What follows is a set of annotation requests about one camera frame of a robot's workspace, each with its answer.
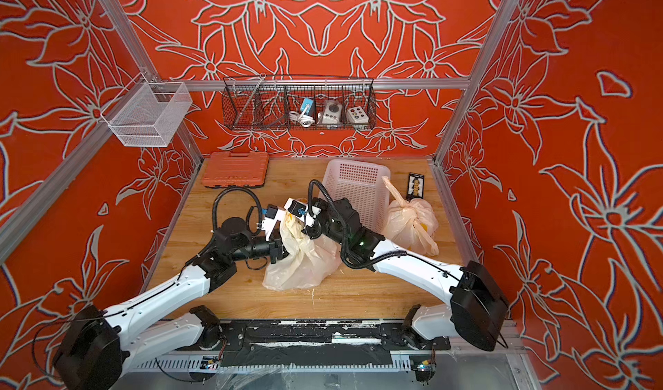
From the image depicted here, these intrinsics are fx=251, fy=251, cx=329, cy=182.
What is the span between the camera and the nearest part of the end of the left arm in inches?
25.4

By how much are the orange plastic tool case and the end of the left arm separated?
0.48m

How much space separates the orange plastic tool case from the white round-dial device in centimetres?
39

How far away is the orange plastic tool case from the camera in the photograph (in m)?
1.09

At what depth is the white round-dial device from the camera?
0.92 meters
